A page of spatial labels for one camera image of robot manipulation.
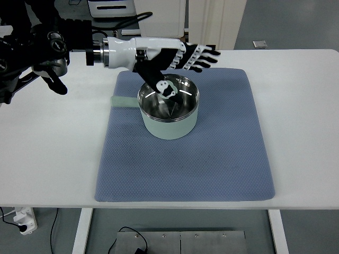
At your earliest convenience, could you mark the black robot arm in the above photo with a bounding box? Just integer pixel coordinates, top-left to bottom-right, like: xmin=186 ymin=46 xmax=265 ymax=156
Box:
xmin=1 ymin=20 xmax=219 ymax=104

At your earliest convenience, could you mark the blue quilted mat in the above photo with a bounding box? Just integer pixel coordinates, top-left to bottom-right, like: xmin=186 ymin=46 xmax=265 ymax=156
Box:
xmin=95 ymin=68 xmax=275 ymax=202

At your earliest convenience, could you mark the green pot with handle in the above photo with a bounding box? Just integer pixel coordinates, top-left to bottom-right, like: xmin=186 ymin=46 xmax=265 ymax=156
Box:
xmin=111 ymin=74 xmax=200 ymax=140

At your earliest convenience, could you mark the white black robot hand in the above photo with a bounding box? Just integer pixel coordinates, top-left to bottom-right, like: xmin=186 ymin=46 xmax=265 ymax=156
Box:
xmin=100 ymin=37 xmax=221 ymax=105

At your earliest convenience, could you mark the black floor cable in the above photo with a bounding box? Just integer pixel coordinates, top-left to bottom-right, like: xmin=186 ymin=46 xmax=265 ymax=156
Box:
xmin=107 ymin=226 xmax=150 ymax=254

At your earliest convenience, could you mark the white machine with slot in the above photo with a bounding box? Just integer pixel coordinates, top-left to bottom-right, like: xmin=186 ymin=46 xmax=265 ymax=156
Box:
xmin=87 ymin=0 xmax=136 ymax=18

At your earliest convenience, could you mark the white cabinet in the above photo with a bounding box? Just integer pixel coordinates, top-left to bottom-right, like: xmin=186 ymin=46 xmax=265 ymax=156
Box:
xmin=134 ymin=0 xmax=186 ymax=38

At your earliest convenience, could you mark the metal base plate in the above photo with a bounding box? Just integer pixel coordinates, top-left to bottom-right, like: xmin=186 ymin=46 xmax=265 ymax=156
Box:
xmin=114 ymin=231 xmax=248 ymax=253

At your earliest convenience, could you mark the white pillar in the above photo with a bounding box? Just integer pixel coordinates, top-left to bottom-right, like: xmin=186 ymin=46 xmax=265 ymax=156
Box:
xmin=188 ymin=0 xmax=247 ymax=50

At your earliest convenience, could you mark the grey floor plate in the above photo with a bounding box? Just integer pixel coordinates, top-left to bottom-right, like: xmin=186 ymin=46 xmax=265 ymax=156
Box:
xmin=252 ymin=40 xmax=268 ymax=49

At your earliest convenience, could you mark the white table right leg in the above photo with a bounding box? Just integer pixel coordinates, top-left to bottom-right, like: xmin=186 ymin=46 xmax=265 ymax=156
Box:
xmin=267 ymin=210 xmax=289 ymax=254

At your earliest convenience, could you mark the white power strip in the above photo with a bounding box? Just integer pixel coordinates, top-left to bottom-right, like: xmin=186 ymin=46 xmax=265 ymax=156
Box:
xmin=13 ymin=207 xmax=38 ymax=235

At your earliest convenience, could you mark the white table leg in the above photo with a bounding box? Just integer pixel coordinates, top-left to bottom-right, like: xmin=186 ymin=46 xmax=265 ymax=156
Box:
xmin=72 ymin=208 xmax=94 ymax=254
xmin=267 ymin=210 xmax=289 ymax=254

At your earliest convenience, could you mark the white table left leg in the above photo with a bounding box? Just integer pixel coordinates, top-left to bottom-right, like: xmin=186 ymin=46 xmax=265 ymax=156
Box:
xmin=72 ymin=208 xmax=94 ymax=254

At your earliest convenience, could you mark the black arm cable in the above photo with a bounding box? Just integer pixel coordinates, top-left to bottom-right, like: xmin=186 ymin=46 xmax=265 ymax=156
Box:
xmin=91 ymin=11 xmax=154 ymax=35

